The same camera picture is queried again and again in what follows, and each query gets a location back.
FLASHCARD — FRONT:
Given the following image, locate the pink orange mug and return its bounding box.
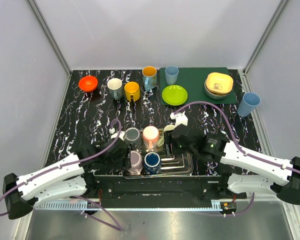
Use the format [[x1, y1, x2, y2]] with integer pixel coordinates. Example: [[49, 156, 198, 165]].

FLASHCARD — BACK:
[[142, 125, 160, 152]]

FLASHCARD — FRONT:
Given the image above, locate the navy blue mug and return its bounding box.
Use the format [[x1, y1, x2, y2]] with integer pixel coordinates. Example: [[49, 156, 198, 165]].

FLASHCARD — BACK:
[[143, 152, 162, 175]]

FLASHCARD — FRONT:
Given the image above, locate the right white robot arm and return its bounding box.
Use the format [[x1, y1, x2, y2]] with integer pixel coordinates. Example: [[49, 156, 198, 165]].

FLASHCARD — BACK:
[[164, 124, 300, 205]]

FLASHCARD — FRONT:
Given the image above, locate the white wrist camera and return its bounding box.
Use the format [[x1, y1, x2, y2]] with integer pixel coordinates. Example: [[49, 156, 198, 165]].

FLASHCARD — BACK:
[[170, 112, 188, 128], [109, 128, 126, 143]]

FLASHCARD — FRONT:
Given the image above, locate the left aluminium frame post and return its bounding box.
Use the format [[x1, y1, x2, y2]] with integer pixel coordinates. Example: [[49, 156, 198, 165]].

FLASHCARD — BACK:
[[26, 0, 72, 76]]

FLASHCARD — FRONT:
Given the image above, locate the silver metal tray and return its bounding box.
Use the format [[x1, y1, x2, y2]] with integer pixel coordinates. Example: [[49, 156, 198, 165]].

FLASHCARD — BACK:
[[121, 127, 194, 180]]

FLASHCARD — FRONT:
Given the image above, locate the light blue cup right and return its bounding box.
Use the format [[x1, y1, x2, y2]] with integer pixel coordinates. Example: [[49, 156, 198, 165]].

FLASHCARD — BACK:
[[237, 92, 261, 117]]

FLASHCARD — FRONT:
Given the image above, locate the dark green mat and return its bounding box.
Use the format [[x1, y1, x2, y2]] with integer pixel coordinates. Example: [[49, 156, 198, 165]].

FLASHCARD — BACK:
[[159, 66, 238, 106]]

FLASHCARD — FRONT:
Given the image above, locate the lime green plate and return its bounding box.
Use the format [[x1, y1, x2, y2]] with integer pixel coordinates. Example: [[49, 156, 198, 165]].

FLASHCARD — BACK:
[[161, 85, 188, 106]]

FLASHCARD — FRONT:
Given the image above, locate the light green mug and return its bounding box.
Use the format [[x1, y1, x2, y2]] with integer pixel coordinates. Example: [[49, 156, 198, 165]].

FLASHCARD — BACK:
[[156, 124, 175, 147]]

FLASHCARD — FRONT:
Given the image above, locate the aluminium frame post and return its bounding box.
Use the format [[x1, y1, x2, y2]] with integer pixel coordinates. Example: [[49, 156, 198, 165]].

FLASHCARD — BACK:
[[26, 0, 72, 76], [243, 0, 290, 74]]

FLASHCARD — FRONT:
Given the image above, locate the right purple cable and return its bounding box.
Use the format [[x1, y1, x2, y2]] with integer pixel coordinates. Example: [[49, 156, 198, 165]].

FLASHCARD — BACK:
[[171, 100, 300, 217]]

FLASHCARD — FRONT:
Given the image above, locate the blue grey mug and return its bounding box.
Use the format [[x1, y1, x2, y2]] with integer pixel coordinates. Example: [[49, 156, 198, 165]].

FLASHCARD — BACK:
[[107, 78, 124, 100]]

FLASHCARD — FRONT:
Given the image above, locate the yellow square bowl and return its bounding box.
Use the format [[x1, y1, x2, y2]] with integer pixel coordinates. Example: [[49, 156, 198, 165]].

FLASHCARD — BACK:
[[205, 72, 234, 95]]

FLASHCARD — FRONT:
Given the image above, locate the mauve pink mug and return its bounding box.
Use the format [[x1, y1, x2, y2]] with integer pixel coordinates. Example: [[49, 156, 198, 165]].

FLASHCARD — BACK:
[[128, 150, 143, 175]]

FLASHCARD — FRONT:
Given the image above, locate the right aluminium frame post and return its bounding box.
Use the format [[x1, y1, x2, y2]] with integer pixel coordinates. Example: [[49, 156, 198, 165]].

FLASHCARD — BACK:
[[243, 0, 290, 74]]

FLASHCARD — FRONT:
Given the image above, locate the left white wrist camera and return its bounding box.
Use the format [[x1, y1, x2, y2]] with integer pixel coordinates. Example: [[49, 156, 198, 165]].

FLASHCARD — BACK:
[[109, 128, 126, 143]]

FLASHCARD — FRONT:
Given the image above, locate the dark grey mug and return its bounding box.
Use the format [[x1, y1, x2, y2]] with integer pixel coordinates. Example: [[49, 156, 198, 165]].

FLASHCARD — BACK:
[[124, 127, 143, 147]]

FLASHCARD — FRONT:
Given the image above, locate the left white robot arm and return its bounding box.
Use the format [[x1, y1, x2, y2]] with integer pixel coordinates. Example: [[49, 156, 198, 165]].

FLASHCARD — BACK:
[[2, 138, 131, 220]]

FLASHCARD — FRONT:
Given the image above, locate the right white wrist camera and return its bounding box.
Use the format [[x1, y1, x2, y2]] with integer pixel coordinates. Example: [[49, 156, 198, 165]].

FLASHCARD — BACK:
[[170, 112, 188, 128]]

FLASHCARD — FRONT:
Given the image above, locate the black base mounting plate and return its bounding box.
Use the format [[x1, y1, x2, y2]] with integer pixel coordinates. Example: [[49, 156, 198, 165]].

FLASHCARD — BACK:
[[81, 176, 247, 200]]

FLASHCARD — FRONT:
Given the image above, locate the light blue cup on mat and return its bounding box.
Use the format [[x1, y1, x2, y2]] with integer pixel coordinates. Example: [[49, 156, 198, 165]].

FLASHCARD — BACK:
[[165, 66, 179, 85]]

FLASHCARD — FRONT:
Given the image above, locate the yellow ribbed mug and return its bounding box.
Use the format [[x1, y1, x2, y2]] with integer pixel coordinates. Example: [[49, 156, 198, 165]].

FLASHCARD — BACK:
[[124, 81, 141, 102]]

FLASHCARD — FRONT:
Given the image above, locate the front aluminium rail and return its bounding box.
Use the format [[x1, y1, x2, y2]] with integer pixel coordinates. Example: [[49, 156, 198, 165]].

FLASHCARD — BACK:
[[33, 194, 232, 212]]

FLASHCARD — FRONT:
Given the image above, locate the purple cable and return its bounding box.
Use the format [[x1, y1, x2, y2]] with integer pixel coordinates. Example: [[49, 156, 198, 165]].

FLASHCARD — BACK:
[[0, 118, 123, 232], [171, 100, 300, 217]]

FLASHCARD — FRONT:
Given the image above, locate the orange red bowl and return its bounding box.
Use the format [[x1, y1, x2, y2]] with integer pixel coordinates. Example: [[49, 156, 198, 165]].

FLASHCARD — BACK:
[[78, 76, 98, 92]]

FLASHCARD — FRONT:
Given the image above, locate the light blue patterned mug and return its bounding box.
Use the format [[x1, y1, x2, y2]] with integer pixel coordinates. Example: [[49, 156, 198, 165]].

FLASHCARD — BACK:
[[142, 66, 157, 92]]

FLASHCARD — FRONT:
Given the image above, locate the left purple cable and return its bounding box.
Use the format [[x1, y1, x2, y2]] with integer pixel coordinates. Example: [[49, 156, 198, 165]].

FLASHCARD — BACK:
[[0, 118, 123, 232]]

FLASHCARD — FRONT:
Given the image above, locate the grey bowl under yellow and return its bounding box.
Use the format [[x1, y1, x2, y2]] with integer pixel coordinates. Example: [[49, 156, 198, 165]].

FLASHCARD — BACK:
[[204, 80, 232, 100]]

